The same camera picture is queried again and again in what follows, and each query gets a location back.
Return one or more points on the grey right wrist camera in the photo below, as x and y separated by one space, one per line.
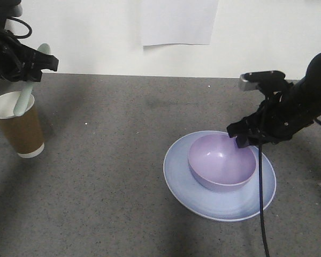
265 81

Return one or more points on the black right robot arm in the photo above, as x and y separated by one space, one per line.
312 75

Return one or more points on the lilac plastic bowl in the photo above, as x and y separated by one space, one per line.
219 165

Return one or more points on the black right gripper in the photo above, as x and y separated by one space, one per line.
281 116

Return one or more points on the light blue plate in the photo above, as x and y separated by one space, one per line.
228 206

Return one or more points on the mint green plastic spoon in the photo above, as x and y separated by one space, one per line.
23 99

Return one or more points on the brown paper cup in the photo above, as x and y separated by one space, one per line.
24 132

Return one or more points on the white paper sheet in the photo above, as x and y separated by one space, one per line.
177 22

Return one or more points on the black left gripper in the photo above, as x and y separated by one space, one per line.
26 68

